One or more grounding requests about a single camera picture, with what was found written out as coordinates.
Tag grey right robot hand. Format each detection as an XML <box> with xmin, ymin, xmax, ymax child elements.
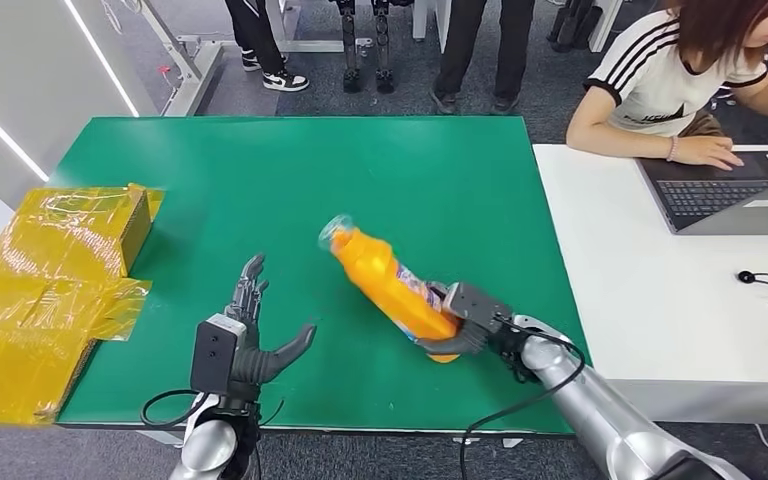
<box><xmin>415</xmin><ymin>281</ymin><xmax>539</xmax><ymax>387</ymax></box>

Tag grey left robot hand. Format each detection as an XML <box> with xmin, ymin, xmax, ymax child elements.
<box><xmin>223</xmin><ymin>254</ymin><xmax>318</xmax><ymax>403</ymax></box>

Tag orange plastic bottle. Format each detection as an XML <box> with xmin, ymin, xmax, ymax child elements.
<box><xmin>317</xmin><ymin>213</ymin><xmax>463</xmax><ymax>364</ymax></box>

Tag white desk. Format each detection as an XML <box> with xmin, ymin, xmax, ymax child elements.
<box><xmin>532</xmin><ymin>142</ymin><xmax>768</xmax><ymax>425</ymax></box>

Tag yellow taped cardboard box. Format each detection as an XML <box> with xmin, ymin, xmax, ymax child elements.
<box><xmin>0</xmin><ymin>183</ymin><xmax>165</xmax><ymax>427</ymax></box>

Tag dark grey laptop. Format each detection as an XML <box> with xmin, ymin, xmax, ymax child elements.
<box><xmin>635</xmin><ymin>148</ymin><xmax>768</xmax><ymax>236</ymax></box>

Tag person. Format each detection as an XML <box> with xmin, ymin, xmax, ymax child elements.
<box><xmin>223</xmin><ymin>0</ymin><xmax>310</xmax><ymax>93</ymax></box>
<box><xmin>564</xmin><ymin>0</ymin><xmax>768</xmax><ymax>172</ymax></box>
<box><xmin>428</xmin><ymin>0</ymin><xmax>536</xmax><ymax>117</ymax></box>

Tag silver and black humanoid robot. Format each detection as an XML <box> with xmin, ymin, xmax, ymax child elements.
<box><xmin>330</xmin><ymin>0</ymin><xmax>399</xmax><ymax>95</ymax></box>

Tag white furniture leg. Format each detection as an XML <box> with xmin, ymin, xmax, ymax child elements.
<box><xmin>587</xmin><ymin>0</ymin><xmax>624</xmax><ymax>53</ymax></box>
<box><xmin>412</xmin><ymin>0</ymin><xmax>452</xmax><ymax>52</ymax></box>

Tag white metal base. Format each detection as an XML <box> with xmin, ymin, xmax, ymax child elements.
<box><xmin>271</xmin><ymin>0</ymin><xmax>372</xmax><ymax>54</ymax></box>

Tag black equipment legs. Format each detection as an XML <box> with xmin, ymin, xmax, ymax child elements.
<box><xmin>546</xmin><ymin>0</ymin><xmax>597</xmax><ymax>54</ymax></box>

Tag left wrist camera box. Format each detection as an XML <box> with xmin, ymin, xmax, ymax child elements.
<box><xmin>189</xmin><ymin>313</ymin><xmax>248</xmax><ymax>397</ymax></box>

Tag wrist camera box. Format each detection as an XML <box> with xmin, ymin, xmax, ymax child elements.
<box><xmin>189</xmin><ymin>313</ymin><xmax>248</xmax><ymax>397</ymax></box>
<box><xmin>445</xmin><ymin>282</ymin><xmax>515</xmax><ymax>333</ymax></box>

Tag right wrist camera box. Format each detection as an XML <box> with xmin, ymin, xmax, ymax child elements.
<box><xmin>445</xmin><ymin>282</ymin><xmax>515</xmax><ymax>333</ymax></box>

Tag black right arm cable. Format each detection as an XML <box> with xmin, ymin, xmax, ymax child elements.
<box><xmin>458</xmin><ymin>316</ymin><xmax>587</xmax><ymax>480</ymax></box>

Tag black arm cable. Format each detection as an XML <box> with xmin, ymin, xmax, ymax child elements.
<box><xmin>140</xmin><ymin>388</ymin><xmax>203</xmax><ymax>429</ymax></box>
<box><xmin>458</xmin><ymin>316</ymin><xmax>587</xmax><ymax>480</ymax></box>

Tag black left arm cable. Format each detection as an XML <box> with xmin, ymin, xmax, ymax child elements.
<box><xmin>140</xmin><ymin>388</ymin><xmax>203</xmax><ymax>429</ymax></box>

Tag white metal frame stand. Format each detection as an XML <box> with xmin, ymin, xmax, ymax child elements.
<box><xmin>95</xmin><ymin>0</ymin><xmax>226</xmax><ymax>119</ymax></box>

